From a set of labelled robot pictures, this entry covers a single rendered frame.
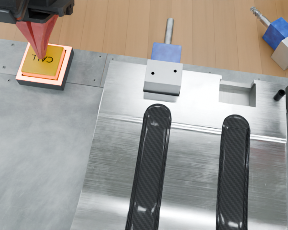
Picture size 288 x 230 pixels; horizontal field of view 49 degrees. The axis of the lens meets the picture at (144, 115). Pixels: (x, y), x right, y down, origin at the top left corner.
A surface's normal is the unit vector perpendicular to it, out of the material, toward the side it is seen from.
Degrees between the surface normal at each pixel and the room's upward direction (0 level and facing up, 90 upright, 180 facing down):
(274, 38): 90
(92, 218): 22
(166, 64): 0
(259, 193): 3
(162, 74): 0
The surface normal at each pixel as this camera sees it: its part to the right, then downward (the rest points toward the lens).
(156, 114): 0.08, -0.35
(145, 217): -0.02, -0.65
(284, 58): -0.83, 0.51
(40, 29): -0.15, 0.82
